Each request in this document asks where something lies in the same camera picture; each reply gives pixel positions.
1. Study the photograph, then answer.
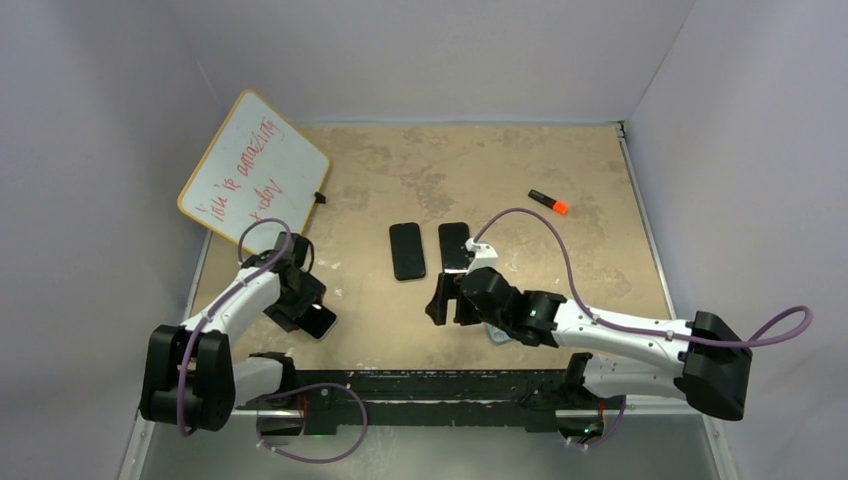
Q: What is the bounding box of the light blue phone case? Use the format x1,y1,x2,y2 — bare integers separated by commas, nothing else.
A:
486,325,512,345

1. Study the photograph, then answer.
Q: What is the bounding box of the black phone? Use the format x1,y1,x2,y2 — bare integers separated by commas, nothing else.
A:
389,222,426,281

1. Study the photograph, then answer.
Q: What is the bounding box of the black phone case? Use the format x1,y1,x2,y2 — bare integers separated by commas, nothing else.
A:
438,222,471,274

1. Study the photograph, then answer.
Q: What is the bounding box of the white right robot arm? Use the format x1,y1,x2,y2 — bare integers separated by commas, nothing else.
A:
425,267,752,421

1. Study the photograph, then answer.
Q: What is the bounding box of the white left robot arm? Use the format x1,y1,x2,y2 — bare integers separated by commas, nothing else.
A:
139,232,337,436

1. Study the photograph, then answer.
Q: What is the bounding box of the phone with bright reflection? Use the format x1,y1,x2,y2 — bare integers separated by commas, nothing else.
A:
298,304,337,340

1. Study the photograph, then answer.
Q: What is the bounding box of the black marker orange cap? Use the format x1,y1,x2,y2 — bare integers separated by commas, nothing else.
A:
528,189,568,215

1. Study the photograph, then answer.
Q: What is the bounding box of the white whiteboard with red writing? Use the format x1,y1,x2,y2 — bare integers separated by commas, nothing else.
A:
177,89,330,244

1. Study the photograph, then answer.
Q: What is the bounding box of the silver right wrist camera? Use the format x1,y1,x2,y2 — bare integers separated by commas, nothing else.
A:
465,237,499,272

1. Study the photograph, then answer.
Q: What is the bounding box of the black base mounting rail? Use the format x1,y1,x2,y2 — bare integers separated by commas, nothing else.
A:
250,369,623,437

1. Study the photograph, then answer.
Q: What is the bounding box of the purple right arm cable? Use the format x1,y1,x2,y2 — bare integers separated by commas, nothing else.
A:
471,207,814,452

